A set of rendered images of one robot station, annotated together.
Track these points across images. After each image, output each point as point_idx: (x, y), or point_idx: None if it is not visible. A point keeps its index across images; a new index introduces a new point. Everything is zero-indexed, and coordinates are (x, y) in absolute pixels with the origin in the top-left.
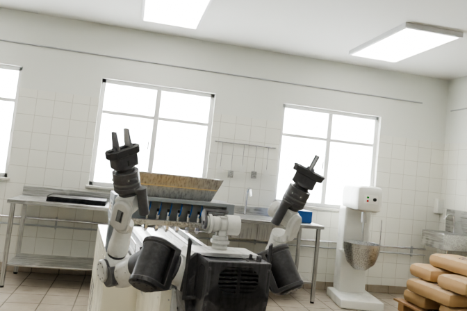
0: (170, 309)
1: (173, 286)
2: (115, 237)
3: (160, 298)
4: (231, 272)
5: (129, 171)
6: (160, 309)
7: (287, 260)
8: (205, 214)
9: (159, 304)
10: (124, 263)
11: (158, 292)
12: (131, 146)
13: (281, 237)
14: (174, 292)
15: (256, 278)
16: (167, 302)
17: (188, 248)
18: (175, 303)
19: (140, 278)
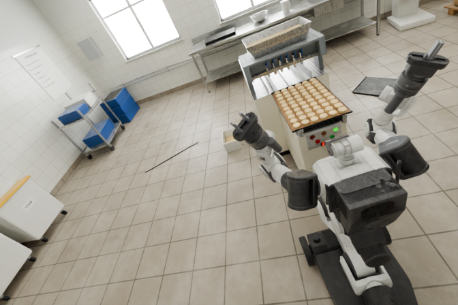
0: (307, 143)
1: (304, 129)
2: None
3: (298, 140)
4: (370, 208)
5: (257, 137)
6: (300, 144)
7: (411, 155)
8: (329, 147)
9: (299, 142)
10: (277, 180)
11: (296, 135)
12: (249, 121)
13: (394, 115)
14: (306, 136)
15: (394, 203)
16: (303, 140)
17: (326, 190)
18: (309, 141)
19: (296, 210)
